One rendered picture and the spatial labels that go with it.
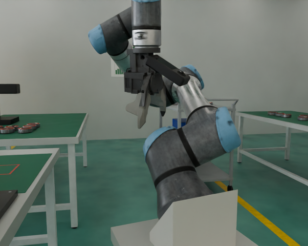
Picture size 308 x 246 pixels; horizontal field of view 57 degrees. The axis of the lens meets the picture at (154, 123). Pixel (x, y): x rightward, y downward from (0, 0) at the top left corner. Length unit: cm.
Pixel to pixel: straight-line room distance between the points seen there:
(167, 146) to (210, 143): 11
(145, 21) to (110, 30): 14
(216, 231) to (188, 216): 9
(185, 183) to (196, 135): 13
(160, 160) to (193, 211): 16
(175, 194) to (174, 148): 12
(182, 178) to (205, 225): 12
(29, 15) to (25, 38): 43
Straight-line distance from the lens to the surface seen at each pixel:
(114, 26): 84
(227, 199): 71
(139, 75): 74
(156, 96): 80
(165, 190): 70
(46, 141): 226
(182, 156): 74
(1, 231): 92
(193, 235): 69
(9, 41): 621
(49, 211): 194
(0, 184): 130
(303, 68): 754
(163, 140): 76
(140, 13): 74
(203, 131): 73
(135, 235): 81
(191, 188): 68
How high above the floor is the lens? 115
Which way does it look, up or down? 8 degrees down
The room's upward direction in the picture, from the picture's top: straight up
